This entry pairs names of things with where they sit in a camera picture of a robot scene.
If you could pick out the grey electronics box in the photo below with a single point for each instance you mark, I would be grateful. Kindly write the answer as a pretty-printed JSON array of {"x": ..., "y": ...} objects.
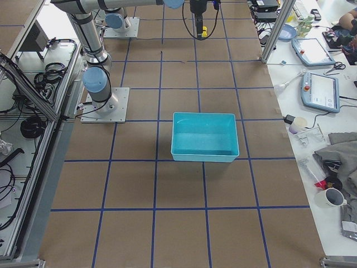
[{"x": 35, "y": 41}]

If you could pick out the far teach pendant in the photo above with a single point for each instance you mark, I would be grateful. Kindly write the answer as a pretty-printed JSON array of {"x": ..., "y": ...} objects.
[{"x": 311, "y": 52}]

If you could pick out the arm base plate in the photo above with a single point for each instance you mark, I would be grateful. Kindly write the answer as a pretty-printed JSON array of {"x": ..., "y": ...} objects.
[
  {"x": 128, "y": 29},
  {"x": 114, "y": 110}
]

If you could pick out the white mug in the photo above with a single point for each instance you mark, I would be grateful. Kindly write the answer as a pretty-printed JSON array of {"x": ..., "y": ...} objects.
[{"x": 329, "y": 198}]

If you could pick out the blue plate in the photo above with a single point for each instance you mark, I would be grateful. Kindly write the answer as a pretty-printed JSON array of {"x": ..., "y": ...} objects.
[{"x": 287, "y": 33}]

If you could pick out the teach pendant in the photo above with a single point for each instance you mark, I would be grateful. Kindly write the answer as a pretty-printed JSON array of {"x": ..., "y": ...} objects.
[
  {"x": 320, "y": 92},
  {"x": 311, "y": 52}
]

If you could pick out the black power adapter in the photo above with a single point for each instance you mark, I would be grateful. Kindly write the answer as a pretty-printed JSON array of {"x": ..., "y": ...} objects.
[{"x": 288, "y": 119}]

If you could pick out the aluminium frame post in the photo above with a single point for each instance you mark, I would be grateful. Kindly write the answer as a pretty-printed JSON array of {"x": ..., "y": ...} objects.
[{"x": 281, "y": 19}]

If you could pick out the turquoise plastic bin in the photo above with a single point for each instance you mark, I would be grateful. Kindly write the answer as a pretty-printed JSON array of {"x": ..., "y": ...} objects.
[{"x": 204, "y": 137}]

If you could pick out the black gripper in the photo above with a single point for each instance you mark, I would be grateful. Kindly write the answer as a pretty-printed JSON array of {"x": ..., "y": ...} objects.
[{"x": 197, "y": 6}]

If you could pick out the scissors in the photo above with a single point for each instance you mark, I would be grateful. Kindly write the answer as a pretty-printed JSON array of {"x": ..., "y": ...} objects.
[{"x": 337, "y": 66}]

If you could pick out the yellow beetle toy car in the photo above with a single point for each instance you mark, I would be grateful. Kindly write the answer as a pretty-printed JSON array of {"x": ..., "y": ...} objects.
[{"x": 204, "y": 32}]

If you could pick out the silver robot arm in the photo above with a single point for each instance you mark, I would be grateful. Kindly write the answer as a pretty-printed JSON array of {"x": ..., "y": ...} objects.
[
  {"x": 96, "y": 79},
  {"x": 115, "y": 18}
]

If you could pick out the near teach pendant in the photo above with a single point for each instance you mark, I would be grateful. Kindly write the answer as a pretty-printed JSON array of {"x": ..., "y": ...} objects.
[{"x": 320, "y": 92}]

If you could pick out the grey cloth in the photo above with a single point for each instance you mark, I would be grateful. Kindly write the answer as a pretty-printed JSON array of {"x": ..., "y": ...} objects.
[{"x": 342, "y": 149}]

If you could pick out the paper cup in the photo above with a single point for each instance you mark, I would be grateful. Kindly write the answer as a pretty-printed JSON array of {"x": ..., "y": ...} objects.
[{"x": 298, "y": 124}]

